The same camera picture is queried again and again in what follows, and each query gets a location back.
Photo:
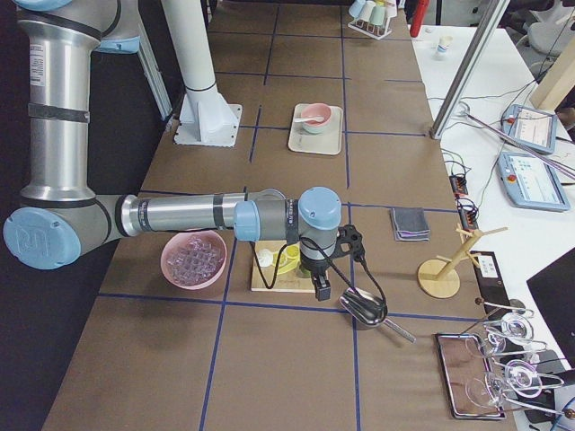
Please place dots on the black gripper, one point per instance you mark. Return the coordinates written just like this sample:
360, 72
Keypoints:
314, 267

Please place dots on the white plastic spoon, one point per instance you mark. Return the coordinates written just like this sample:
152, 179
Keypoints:
309, 119

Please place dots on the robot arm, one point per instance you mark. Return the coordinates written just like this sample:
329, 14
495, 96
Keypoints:
124, 134

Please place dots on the pink bowl with ice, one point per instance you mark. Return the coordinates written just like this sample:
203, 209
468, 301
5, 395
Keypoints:
194, 260

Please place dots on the mint green bowl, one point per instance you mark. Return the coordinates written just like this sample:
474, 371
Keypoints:
315, 129

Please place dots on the wooden cutting board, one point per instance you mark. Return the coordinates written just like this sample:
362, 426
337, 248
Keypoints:
267, 280

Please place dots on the lemon slice lower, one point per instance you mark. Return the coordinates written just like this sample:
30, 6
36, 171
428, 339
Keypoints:
286, 265

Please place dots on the lemon slice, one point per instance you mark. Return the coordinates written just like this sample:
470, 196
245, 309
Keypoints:
286, 265
291, 252

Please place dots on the lemon slice upper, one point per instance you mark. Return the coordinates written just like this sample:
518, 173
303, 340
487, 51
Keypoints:
291, 252

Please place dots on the metal scoop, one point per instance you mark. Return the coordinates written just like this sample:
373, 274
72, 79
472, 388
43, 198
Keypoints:
371, 311

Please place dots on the white steamed bun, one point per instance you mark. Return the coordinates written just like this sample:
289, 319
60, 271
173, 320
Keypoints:
266, 258

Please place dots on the grey folded cloth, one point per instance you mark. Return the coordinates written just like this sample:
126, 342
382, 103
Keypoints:
409, 224

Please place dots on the round wooden stand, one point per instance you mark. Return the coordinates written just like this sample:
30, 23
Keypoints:
438, 277

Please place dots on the cream rabbit tray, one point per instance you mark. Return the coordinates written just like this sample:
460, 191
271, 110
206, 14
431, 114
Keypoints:
326, 142

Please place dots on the black power strip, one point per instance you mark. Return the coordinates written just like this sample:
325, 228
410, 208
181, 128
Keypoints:
466, 208

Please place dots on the black framed box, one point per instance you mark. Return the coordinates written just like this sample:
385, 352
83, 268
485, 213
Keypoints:
462, 364

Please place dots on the wine glass rear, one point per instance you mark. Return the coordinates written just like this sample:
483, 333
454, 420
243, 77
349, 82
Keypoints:
511, 335

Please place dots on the wine glass on tray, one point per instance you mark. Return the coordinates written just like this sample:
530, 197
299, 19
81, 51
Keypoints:
514, 388

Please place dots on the grabber reach tool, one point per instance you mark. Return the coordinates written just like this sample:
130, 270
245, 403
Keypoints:
564, 169

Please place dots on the near teach pendant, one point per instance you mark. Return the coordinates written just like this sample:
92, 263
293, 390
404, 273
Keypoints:
531, 184

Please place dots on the teach pendant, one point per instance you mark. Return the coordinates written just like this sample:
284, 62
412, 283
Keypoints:
533, 128
531, 184

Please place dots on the far teach pendant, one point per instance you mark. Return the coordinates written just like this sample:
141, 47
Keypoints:
533, 128

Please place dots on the white cup on rack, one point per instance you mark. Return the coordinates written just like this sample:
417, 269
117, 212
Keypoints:
366, 11

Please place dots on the paper cup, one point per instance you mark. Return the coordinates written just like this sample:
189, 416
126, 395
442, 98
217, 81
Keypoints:
444, 44

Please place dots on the blue cup on rack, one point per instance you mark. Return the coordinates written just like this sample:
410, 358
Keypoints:
356, 8

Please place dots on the green cup on rack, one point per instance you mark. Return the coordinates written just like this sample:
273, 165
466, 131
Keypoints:
377, 15

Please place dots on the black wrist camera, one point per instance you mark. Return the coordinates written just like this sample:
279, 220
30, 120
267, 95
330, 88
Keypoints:
349, 242

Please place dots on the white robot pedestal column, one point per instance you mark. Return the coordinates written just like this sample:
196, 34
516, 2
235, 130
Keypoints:
205, 118

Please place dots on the white wire rack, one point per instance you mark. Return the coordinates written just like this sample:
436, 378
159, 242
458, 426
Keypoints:
376, 32

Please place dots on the aluminium frame post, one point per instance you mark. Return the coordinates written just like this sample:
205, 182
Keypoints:
487, 25

